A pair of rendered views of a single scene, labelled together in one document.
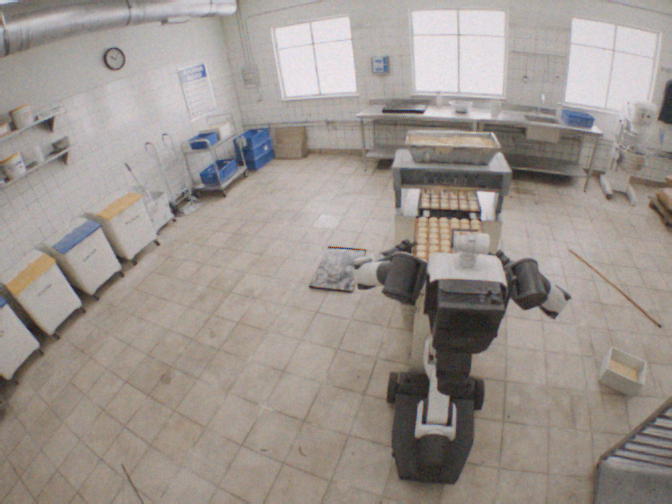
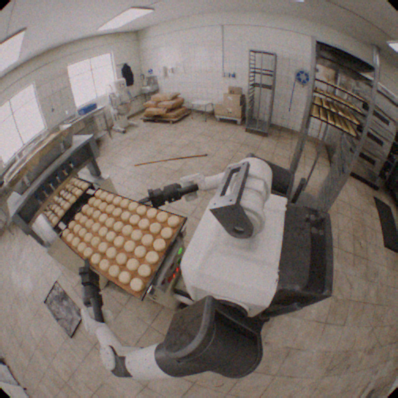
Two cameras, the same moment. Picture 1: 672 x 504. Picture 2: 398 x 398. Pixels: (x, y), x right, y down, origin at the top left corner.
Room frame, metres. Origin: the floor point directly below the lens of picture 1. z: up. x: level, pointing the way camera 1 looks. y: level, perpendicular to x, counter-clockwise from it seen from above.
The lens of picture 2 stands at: (0.83, -0.25, 1.50)
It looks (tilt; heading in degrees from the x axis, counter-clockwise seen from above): 47 degrees down; 276
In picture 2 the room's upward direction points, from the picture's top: 4 degrees counter-clockwise
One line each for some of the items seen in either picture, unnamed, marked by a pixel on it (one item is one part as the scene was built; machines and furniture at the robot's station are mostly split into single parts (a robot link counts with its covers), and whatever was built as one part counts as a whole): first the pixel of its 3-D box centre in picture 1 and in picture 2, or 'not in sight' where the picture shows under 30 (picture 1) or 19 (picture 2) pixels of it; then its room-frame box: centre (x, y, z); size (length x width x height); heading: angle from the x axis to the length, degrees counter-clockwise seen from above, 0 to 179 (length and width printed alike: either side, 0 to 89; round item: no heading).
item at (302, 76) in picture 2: not in sight; (301, 91); (-1.08, -3.71, 1.10); 0.41 x 0.17 x 1.10; 154
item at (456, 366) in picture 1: (452, 355); not in sight; (0.69, -0.40, 0.84); 0.28 x 0.13 x 0.18; 162
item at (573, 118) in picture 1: (577, 118); (88, 109); (3.58, -3.52, 0.95); 0.40 x 0.30 x 0.14; 67
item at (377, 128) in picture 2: not in sight; (369, 130); (-2.27, -2.52, 1.01); 1.56 x 1.20 x 2.01; 154
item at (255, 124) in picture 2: not in sight; (262, 91); (-0.21, -3.74, 0.93); 0.64 x 0.51 x 1.78; 67
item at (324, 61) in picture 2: not in sight; (340, 69); (-0.17, -1.42, 1.68); 0.60 x 0.40 x 0.02; 56
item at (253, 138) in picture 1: (251, 138); not in sight; (5.70, 1.20, 0.50); 0.60 x 0.40 x 0.20; 156
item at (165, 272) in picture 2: not in sight; (170, 267); (1.00, -0.51, 0.77); 0.24 x 0.04 x 0.14; 70
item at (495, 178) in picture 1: (449, 183); (54, 186); (1.82, -0.80, 1.01); 0.72 x 0.33 x 0.34; 70
